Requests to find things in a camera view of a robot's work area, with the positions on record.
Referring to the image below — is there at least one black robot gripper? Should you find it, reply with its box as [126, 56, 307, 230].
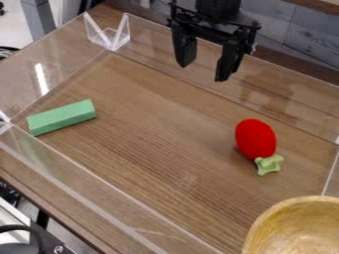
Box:
[168, 0, 262, 82]

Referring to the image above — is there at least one red toy fruit green stem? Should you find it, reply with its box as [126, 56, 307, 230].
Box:
[235, 119, 285, 176]

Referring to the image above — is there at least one green rectangular foam block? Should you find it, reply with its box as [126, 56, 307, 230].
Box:
[27, 99, 96, 136]

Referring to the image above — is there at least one wooden bowl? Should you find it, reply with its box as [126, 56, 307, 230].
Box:
[242, 195, 339, 254]

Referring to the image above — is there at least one clear acrylic corner bracket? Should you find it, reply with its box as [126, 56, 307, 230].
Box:
[84, 12, 131, 52]

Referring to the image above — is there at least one clear acrylic tray enclosure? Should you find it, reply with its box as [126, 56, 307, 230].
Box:
[0, 17, 339, 254]

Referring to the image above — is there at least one grey post upper left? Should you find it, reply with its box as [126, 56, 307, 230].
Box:
[20, 0, 56, 41]

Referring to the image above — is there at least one black metal bracket with screw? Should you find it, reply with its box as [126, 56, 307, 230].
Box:
[30, 221, 78, 254]

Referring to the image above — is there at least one black cable lower left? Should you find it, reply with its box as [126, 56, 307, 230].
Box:
[0, 224, 46, 254]

